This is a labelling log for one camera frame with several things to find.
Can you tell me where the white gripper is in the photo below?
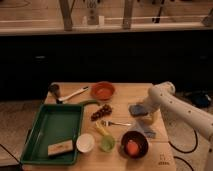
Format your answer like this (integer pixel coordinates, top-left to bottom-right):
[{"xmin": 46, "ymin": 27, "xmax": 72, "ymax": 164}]
[{"xmin": 139, "ymin": 97, "xmax": 160, "ymax": 125}]

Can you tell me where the blue sponge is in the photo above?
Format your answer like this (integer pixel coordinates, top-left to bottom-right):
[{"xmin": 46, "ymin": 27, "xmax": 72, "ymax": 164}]
[{"xmin": 129, "ymin": 104, "xmax": 147, "ymax": 117}]

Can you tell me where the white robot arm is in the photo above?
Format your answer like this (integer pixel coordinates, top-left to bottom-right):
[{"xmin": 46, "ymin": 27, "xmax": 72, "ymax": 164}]
[{"xmin": 141, "ymin": 81, "xmax": 213, "ymax": 171}]

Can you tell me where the dark bowl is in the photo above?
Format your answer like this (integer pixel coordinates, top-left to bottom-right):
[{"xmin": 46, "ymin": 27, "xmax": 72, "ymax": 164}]
[{"xmin": 121, "ymin": 131, "xmax": 149, "ymax": 159}]

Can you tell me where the red bowl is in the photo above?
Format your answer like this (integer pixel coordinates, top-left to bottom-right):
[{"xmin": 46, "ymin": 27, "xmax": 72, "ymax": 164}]
[{"xmin": 90, "ymin": 81, "xmax": 115, "ymax": 101}]

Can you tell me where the blue cloth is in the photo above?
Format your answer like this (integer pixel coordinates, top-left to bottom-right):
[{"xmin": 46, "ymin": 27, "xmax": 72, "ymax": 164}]
[{"xmin": 132, "ymin": 120, "xmax": 156, "ymax": 139}]

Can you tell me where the orange ball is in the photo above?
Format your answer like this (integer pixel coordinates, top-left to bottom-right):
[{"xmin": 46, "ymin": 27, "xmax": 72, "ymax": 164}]
[{"xmin": 126, "ymin": 140, "xmax": 139, "ymax": 156}]

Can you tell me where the silver fork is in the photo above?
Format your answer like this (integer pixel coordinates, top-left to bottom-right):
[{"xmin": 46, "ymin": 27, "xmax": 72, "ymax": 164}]
[{"xmin": 101, "ymin": 120, "xmax": 131, "ymax": 126}]

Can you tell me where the purple grapes toy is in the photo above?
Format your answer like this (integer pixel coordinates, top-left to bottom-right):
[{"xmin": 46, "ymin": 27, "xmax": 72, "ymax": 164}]
[{"xmin": 91, "ymin": 104, "xmax": 112, "ymax": 121}]

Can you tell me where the green cup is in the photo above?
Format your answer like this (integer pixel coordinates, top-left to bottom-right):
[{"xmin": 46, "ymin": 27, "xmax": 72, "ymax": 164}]
[{"xmin": 100, "ymin": 135, "xmax": 115, "ymax": 152}]

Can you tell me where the yellow banana toy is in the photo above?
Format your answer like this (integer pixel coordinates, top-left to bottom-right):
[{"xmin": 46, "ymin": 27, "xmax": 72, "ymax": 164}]
[{"xmin": 95, "ymin": 121, "xmax": 109, "ymax": 136}]

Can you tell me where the white cup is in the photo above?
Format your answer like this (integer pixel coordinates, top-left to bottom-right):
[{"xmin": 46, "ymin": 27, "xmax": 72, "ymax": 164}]
[{"xmin": 76, "ymin": 133, "xmax": 95, "ymax": 153}]

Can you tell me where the wooden block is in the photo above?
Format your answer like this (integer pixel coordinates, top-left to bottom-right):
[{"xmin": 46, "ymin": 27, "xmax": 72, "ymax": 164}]
[{"xmin": 48, "ymin": 140, "xmax": 73, "ymax": 156}]

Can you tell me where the green plastic tray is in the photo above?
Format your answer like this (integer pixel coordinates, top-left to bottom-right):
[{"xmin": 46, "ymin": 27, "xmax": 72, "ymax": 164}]
[{"xmin": 20, "ymin": 104, "xmax": 84, "ymax": 165}]

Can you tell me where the black cable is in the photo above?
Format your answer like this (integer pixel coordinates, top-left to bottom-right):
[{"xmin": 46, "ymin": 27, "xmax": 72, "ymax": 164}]
[{"xmin": 168, "ymin": 129, "xmax": 199, "ymax": 154}]

